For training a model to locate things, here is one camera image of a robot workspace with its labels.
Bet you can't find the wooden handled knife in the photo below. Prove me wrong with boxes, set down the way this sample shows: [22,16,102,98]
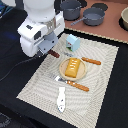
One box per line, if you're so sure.
[62,52,101,65]

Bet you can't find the wooden handled fork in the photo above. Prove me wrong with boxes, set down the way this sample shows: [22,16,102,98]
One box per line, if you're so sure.
[49,74,89,92]

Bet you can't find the light blue cup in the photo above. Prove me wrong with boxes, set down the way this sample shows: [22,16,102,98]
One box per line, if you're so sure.
[66,34,80,51]

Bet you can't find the beige woven placemat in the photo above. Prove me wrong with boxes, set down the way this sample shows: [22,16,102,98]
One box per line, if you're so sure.
[17,34,118,128]

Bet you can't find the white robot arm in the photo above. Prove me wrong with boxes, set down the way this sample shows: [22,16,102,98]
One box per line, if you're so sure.
[18,0,65,57]

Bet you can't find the dark grey pot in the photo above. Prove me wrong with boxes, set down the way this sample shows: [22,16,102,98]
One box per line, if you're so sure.
[60,0,81,21]

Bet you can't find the brown toy sausage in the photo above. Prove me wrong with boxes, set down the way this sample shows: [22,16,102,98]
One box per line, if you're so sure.
[48,51,60,58]

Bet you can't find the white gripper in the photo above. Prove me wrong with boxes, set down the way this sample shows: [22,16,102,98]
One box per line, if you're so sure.
[18,13,65,57]

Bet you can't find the beige bowl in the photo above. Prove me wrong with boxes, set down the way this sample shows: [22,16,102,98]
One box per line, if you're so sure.
[121,7,128,30]

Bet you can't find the yellow toy bread loaf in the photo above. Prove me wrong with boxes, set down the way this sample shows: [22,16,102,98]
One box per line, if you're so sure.
[65,58,80,78]

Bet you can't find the dark grey saucepan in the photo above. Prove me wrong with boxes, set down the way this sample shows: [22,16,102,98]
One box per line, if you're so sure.
[72,7,105,26]

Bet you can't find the black cable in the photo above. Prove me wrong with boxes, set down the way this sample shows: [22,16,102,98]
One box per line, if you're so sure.
[0,54,44,83]

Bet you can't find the beige round plate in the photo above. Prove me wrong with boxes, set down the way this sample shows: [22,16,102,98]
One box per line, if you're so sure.
[59,57,87,81]

